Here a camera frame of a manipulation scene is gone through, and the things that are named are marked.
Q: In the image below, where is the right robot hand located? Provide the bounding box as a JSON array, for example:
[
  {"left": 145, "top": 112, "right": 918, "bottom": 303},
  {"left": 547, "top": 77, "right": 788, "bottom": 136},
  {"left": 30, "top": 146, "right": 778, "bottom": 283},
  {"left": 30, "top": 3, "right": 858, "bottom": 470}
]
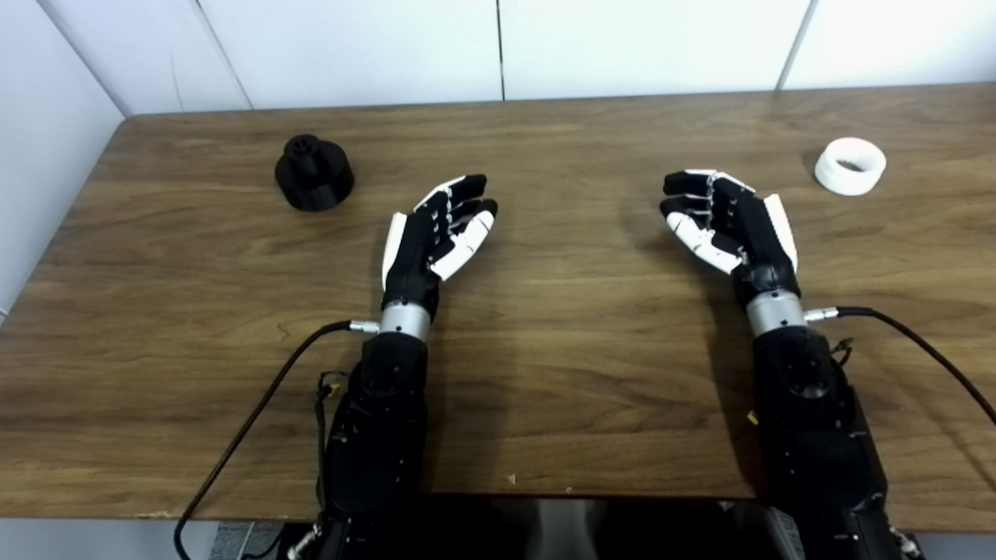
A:
[{"left": 660, "top": 169, "right": 802, "bottom": 306}]

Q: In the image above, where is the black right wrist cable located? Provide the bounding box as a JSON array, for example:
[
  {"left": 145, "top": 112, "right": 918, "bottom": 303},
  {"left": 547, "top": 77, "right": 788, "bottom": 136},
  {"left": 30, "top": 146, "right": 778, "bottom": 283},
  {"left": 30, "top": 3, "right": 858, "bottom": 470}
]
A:
[{"left": 804, "top": 306, "right": 996, "bottom": 427}]

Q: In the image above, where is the thin left wrist wire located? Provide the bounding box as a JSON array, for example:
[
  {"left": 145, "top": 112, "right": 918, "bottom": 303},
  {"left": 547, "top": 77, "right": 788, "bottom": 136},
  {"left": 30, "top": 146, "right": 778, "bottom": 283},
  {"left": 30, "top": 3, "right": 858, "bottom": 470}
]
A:
[{"left": 314, "top": 369, "right": 349, "bottom": 506}]

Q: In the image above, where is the black robot torso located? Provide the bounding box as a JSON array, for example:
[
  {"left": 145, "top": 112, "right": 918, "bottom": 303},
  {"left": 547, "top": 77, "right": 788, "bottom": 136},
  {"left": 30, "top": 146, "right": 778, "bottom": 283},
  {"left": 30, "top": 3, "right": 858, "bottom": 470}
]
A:
[{"left": 280, "top": 494, "right": 802, "bottom": 560}]

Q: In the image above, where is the white ring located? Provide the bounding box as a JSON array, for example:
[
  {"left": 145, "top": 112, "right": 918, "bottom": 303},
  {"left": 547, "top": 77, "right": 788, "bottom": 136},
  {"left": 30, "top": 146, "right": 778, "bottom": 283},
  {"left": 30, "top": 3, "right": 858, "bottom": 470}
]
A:
[{"left": 814, "top": 137, "right": 888, "bottom": 197}]

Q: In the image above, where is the round black part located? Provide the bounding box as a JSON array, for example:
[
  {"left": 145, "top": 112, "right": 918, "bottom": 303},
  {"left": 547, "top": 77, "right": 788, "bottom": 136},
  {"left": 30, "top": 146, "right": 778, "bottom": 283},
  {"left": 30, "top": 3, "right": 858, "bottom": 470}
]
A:
[{"left": 274, "top": 134, "right": 356, "bottom": 212}]

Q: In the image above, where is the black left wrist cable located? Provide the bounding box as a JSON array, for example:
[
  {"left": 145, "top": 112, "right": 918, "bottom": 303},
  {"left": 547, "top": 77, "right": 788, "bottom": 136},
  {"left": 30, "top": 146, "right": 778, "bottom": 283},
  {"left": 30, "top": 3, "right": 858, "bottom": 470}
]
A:
[{"left": 173, "top": 317, "right": 382, "bottom": 560}]

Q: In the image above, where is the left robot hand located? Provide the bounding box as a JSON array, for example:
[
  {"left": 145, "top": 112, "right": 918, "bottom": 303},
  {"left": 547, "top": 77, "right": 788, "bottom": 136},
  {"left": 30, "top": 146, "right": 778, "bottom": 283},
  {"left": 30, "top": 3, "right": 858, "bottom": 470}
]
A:
[{"left": 381, "top": 174, "right": 499, "bottom": 313}]

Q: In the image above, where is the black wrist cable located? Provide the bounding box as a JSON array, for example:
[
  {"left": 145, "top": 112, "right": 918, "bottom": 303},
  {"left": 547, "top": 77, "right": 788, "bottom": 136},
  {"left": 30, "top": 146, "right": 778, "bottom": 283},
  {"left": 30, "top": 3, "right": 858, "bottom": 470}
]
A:
[
  {"left": 173, "top": 317, "right": 382, "bottom": 560},
  {"left": 804, "top": 306, "right": 996, "bottom": 427}
]

